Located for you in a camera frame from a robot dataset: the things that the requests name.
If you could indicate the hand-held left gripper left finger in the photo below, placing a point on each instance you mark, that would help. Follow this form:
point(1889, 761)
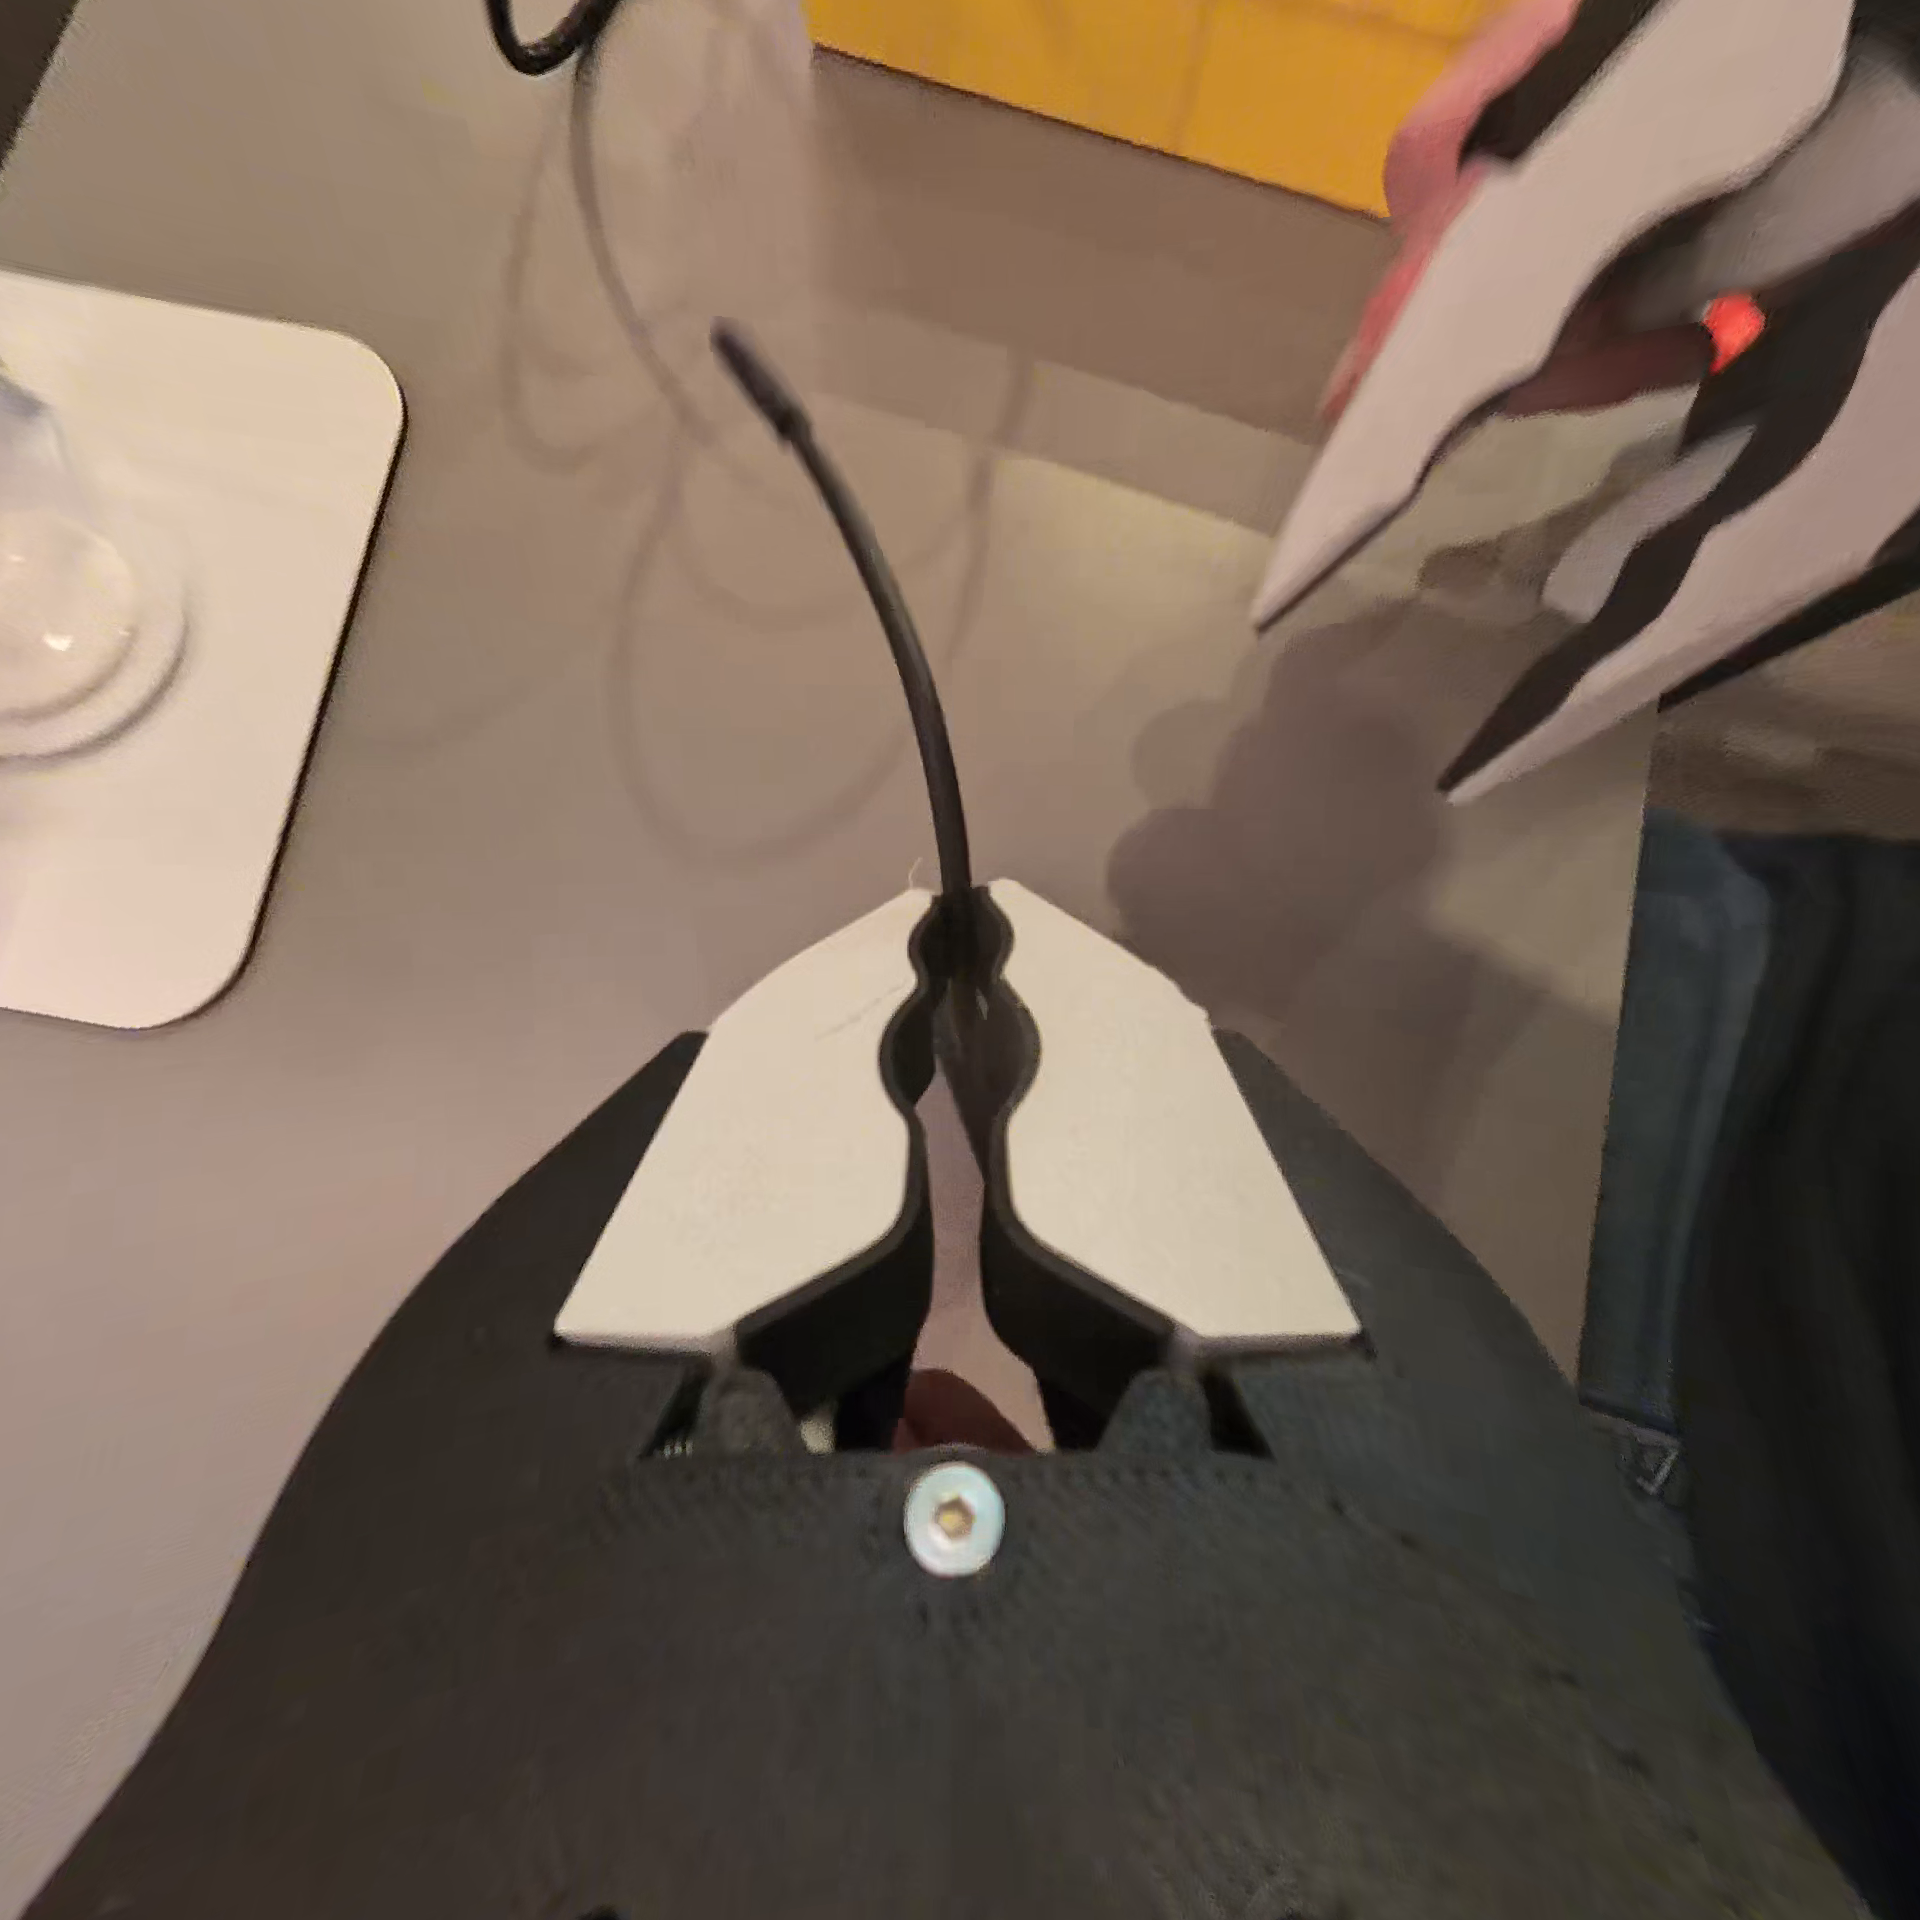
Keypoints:
point(751, 1186)

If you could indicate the person's dark sweater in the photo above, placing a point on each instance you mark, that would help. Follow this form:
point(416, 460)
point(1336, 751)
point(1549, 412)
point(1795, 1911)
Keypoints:
point(1832, 1197)

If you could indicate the person's left hand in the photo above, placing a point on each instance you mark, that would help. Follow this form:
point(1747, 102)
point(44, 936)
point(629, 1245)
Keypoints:
point(961, 1415)

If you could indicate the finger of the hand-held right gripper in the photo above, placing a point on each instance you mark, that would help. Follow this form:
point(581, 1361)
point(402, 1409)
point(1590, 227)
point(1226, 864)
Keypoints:
point(1721, 637)
point(1573, 178)

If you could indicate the white folding stand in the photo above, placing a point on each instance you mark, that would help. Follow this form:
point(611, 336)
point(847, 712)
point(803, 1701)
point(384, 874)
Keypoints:
point(221, 673)

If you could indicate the person's jeans leg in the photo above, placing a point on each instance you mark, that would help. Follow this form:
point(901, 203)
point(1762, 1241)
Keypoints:
point(1663, 1048)

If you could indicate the person's right hand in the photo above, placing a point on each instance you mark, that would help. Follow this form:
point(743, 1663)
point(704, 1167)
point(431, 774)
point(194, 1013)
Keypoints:
point(1425, 163)

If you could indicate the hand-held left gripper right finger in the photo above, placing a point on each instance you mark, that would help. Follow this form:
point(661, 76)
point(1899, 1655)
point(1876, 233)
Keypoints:
point(1186, 1186)

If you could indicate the yellow plastic bin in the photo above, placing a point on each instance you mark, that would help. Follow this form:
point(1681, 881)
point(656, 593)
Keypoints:
point(1127, 75)

